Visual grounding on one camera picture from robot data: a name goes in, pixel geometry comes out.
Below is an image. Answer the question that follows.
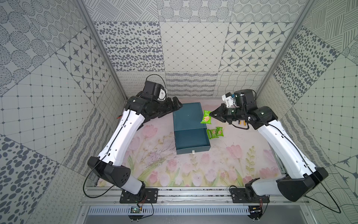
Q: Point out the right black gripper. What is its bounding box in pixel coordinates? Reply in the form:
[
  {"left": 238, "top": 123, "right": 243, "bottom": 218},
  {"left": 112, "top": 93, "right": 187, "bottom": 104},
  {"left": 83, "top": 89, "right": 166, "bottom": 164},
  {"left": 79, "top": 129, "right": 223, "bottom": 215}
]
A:
[{"left": 211, "top": 103, "right": 247, "bottom": 125}]

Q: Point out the green cookie packet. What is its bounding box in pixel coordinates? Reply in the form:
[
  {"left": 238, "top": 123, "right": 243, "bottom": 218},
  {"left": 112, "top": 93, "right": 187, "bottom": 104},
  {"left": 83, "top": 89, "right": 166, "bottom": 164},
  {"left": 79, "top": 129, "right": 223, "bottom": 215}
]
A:
[
  {"left": 200, "top": 110, "right": 212, "bottom": 124},
  {"left": 216, "top": 127, "right": 224, "bottom": 137},
  {"left": 209, "top": 129, "right": 219, "bottom": 139},
  {"left": 207, "top": 129, "right": 212, "bottom": 139}
]

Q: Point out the teal top drawer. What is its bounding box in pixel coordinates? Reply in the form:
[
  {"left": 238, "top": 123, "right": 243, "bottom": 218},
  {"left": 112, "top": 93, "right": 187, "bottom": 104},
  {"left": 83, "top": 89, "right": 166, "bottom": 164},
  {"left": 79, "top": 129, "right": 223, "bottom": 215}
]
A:
[{"left": 174, "top": 128, "right": 211, "bottom": 155}]

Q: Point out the teal plastic drawer cabinet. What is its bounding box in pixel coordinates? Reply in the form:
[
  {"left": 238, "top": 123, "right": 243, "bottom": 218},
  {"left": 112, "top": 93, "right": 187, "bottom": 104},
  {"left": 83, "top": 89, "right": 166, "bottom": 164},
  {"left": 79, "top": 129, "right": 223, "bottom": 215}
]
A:
[{"left": 173, "top": 102, "right": 207, "bottom": 132}]

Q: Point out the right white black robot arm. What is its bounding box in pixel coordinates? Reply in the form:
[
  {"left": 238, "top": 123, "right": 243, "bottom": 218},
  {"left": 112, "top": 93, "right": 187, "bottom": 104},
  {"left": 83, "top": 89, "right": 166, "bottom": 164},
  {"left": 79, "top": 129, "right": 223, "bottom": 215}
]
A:
[{"left": 209, "top": 89, "right": 328, "bottom": 202}]

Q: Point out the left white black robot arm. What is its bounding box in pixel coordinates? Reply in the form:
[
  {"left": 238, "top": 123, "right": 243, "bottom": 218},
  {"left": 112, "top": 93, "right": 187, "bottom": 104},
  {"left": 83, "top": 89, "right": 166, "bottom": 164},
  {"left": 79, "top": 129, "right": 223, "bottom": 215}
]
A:
[{"left": 87, "top": 81, "right": 183, "bottom": 202}]

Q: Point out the green circuit board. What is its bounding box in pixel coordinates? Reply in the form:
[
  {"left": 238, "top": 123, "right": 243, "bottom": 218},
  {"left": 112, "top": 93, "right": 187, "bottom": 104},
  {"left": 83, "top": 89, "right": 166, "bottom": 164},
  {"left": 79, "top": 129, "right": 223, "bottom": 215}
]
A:
[{"left": 129, "top": 206, "right": 142, "bottom": 215}]

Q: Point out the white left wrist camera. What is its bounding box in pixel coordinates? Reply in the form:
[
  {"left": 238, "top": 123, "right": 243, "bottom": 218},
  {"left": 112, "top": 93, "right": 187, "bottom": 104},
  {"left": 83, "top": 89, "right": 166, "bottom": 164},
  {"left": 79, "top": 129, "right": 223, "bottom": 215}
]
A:
[{"left": 158, "top": 87, "right": 167, "bottom": 101}]

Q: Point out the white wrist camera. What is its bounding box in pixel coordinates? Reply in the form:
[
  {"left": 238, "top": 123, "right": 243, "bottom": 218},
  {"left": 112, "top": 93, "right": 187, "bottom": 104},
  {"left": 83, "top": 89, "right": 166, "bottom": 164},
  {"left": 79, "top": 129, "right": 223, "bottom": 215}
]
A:
[
  {"left": 222, "top": 92, "right": 237, "bottom": 108},
  {"left": 158, "top": 87, "right": 167, "bottom": 101}
]

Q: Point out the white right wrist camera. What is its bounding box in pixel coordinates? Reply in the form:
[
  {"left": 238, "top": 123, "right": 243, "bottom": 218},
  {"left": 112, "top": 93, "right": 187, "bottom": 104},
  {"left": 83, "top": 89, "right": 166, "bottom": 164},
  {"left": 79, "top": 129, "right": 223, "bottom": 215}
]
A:
[{"left": 222, "top": 92, "right": 237, "bottom": 108}]

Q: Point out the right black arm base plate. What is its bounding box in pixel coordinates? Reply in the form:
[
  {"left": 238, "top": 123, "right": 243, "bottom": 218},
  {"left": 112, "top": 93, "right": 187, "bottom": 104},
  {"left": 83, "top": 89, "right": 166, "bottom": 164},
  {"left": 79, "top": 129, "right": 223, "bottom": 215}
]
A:
[{"left": 229, "top": 186, "right": 270, "bottom": 204}]

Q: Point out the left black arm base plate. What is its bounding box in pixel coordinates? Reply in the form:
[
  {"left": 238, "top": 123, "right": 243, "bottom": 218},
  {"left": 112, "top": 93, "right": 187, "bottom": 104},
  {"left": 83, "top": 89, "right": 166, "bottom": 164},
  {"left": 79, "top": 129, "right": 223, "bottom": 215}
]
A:
[{"left": 120, "top": 188, "right": 158, "bottom": 204}]

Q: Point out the white slotted cable duct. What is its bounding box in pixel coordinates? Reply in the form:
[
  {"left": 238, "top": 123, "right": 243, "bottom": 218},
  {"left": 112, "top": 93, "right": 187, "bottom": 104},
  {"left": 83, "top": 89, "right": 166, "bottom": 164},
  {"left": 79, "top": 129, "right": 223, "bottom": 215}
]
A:
[{"left": 88, "top": 205, "right": 250, "bottom": 216}]

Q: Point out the aluminium mounting rail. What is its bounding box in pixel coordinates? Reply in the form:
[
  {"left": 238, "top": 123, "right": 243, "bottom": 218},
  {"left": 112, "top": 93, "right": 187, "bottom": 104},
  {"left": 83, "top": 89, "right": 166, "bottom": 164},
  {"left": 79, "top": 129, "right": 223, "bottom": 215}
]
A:
[{"left": 79, "top": 186, "right": 310, "bottom": 207}]

